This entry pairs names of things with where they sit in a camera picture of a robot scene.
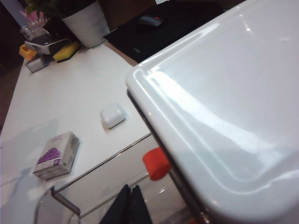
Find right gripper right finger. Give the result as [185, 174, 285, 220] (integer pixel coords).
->
[130, 185, 152, 224]

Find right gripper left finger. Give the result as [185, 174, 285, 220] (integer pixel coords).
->
[99, 184, 131, 224]

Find smoky drawer with red handle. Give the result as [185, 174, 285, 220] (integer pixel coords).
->
[35, 133, 201, 224]
[127, 90, 208, 222]

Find purple white napkin pack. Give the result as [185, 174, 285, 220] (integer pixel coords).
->
[32, 131, 80, 181]

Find white drawer cabinet frame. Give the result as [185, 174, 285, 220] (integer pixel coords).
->
[125, 0, 299, 224]

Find white earbuds case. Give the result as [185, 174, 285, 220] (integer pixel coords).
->
[100, 104, 127, 129]

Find yellow sponge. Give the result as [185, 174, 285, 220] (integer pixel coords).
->
[52, 41, 80, 64]

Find small gray box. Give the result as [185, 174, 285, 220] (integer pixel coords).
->
[25, 57, 49, 74]

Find black mouse pad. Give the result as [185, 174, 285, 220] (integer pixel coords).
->
[103, 0, 225, 64]

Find silver black device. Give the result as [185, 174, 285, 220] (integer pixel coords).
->
[24, 36, 73, 56]

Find orange yellow plastic object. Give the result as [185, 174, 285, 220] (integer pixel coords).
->
[19, 44, 38, 61]

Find white flower pot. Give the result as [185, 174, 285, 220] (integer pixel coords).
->
[61, 0, 111, 49]

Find black computer mouse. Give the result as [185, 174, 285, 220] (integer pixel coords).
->
[136, 15, 164, 28]

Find brown cardboard box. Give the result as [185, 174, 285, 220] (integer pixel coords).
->
[99, 0, 157, 31]

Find clear glass jar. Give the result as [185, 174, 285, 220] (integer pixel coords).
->
[20, 24, 51, 40]

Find pink flowers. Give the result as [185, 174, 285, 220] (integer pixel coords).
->
[20, 9, 47, 26]

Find green potted plant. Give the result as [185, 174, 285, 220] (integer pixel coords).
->
[23, 0, 99, 21]

